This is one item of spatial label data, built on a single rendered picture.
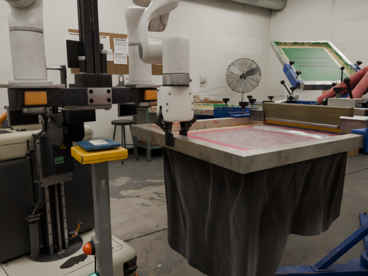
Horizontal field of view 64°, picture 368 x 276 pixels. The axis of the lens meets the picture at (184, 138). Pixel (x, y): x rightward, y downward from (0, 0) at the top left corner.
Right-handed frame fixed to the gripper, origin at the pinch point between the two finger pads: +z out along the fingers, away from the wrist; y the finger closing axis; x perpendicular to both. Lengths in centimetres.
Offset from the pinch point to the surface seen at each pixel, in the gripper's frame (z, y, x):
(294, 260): 98, -113, -36
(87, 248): 32.1, 24.3, -10.4
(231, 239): 26.9, -8.5, 15.5
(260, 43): -103, -444, -380
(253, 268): 33.5, -11.3, 21.2
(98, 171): 9.1, 20.2, -9.9
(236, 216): 18.9, -7.5, 17.9
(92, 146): 1.0, 22.1, -7.1
